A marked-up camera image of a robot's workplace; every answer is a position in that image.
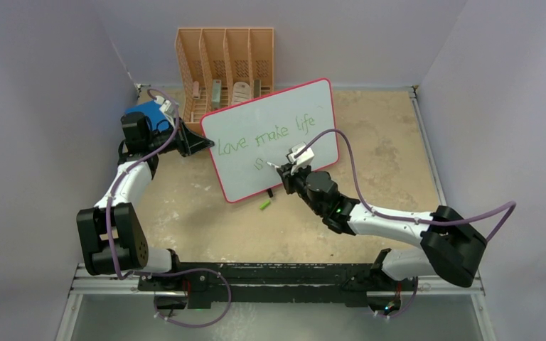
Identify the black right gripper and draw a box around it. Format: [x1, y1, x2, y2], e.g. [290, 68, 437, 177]
[278, 161, 324, 216]

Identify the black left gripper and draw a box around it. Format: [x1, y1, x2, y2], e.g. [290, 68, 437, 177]
[146, 117, 213, 158]

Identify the green marker cap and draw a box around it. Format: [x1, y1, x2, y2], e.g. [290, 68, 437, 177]
[259, 200, 272, 210]

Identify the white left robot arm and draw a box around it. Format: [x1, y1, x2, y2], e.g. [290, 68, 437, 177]
[76, 112, 215, 291]

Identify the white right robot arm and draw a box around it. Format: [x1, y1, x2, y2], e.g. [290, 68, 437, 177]
[275, 163, 487, 289]

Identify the pink-framed whiteboard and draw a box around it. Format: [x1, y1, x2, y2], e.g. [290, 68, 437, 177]
[200, 78, 336, 203]

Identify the orange plastic file organizer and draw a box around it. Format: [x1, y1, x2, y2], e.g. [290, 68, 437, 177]
[174, 27, 275, 127]

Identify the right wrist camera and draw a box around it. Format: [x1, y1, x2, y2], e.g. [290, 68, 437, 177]
[286, 142, 314, 175]

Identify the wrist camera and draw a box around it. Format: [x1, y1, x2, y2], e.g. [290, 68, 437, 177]
[154, 96, 178, 122]
[286, 142, 314, 175]

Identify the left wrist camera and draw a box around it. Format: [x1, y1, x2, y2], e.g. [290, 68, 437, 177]
[154, 96, 178, 122]

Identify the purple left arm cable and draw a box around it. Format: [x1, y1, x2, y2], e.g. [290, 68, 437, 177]
[105, 87, 232, 276]

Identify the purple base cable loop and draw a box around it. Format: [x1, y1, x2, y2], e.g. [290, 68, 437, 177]
[152, 268, 232, 330]

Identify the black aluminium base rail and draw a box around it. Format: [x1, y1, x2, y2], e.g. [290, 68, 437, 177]
[68, 261, 486, 312]

